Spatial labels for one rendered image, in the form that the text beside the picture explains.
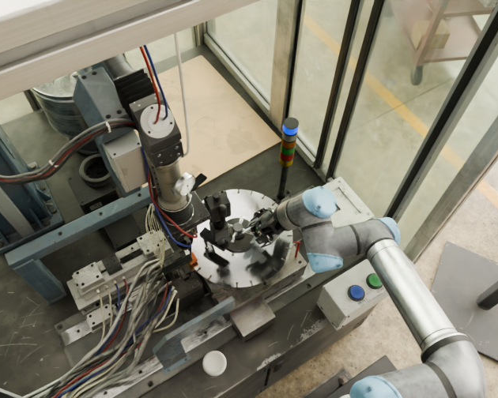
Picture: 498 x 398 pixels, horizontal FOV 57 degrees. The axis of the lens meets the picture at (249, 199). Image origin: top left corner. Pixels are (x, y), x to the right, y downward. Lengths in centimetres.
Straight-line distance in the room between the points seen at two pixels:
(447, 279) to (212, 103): 146
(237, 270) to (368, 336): 113
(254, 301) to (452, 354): 70
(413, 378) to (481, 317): 169
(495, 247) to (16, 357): 226
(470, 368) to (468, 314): 162
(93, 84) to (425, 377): 81
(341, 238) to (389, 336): 134
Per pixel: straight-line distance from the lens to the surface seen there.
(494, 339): 253
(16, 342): 164
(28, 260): 140
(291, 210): 111
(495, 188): 298
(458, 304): 252
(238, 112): 194
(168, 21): 29
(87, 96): 98
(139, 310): 138
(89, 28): 29
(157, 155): 86
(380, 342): 235
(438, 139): 116
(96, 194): 156
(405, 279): 102
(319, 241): 107
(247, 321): 143
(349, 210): 154
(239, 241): 137
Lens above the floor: 219
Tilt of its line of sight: 58 degrees down
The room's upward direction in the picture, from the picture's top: 1 degrees clockwise
